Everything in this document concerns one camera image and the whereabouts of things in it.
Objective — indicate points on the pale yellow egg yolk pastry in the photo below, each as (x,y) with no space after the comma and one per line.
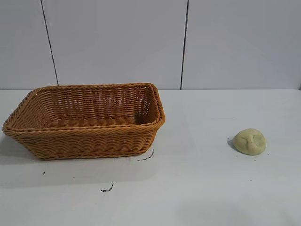
(250,141)

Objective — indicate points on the brown woven wicker basket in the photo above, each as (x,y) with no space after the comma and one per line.
(94,139)

